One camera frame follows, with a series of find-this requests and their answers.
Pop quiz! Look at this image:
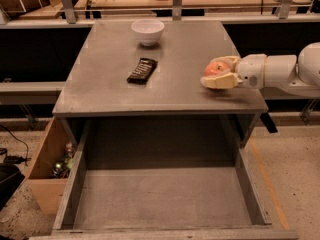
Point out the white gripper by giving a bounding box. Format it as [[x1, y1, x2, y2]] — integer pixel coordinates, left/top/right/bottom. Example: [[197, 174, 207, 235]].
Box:
[[200, 54, 267, 90]]

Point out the red apple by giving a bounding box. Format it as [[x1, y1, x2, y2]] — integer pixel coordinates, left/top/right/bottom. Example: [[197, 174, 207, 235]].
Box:
[[204, 61, 229, 77]]

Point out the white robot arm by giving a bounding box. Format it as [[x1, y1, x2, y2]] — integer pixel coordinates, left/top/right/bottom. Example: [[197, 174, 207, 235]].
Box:
[[200, 42, 320, 98]]

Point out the open grey top drawer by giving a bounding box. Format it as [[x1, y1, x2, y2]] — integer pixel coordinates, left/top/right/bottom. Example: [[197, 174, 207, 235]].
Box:
[[33, 118, 298, 240]]

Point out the grey cabinet body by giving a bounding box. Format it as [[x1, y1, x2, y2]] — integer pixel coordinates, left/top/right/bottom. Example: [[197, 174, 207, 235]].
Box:
[[52, 19, 270, 148]]

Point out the black snack bar packet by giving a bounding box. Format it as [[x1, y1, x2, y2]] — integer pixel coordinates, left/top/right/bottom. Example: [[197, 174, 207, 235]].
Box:
[[127, 58, 158, 85]]

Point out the white ceramic bowl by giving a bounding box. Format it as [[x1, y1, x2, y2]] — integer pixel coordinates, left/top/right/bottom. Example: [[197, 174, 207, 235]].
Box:
[[131, 19, 165, 46]]

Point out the wooden box with items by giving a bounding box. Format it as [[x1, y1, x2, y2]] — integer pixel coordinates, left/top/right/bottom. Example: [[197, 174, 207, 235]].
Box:
[[28, 118, 75, 214]]

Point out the black object at left edge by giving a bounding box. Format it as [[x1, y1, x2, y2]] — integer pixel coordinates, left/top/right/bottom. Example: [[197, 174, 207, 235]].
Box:
[[0, 163, 25, 211]]

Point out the metal shelf rail frame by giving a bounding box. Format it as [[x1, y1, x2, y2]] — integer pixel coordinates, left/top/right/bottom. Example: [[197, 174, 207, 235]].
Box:
[[1, 0, 320, 25]]

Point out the black cable on floor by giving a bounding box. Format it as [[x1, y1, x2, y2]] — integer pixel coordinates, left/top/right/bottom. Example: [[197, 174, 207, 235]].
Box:
[[0, 123, 32, 167]]

